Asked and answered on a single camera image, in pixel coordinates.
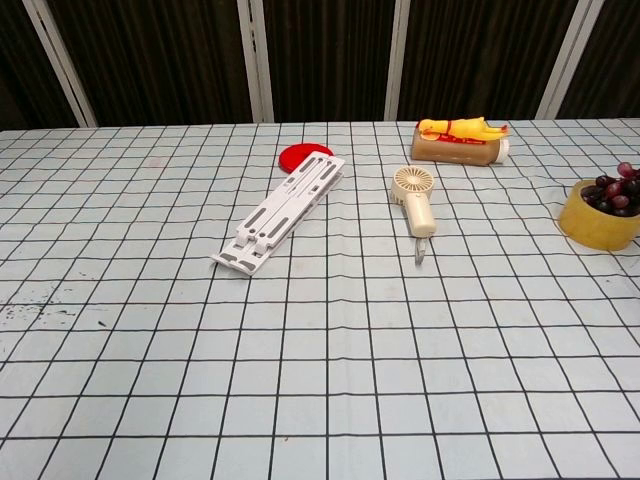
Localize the yellow rubber chicken toy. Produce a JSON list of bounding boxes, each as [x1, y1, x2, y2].
[[417, 115, 511, 143]]

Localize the cream handheld fan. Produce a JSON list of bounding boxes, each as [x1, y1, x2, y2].
[[390, 166, 437, 266]]

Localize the red round lid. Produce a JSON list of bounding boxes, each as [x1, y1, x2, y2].
[[278, 143, 335, 175]]

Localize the brown liquid plastic bottle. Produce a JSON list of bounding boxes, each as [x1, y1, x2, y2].
[[411, 126, 511, 167]]

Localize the dark red grape bunch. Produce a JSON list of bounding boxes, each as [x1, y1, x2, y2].
[[582, 161, 640, 218]]

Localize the white folding laptop stand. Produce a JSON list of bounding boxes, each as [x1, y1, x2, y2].
[[209, 155, 347, 278]]

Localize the white grid checked tablecloth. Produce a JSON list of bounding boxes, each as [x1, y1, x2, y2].
[[0, 117, 640, 480]]

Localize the white screen frame post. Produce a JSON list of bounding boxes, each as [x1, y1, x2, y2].
[[384, 0, 412, 122], [537, 0, 592, 120], [22, 0, 98, 128], [236, 0, 275, 123]]

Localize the yellow tape roll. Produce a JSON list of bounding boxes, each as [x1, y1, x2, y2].
[[558, 179, 640, 251]]

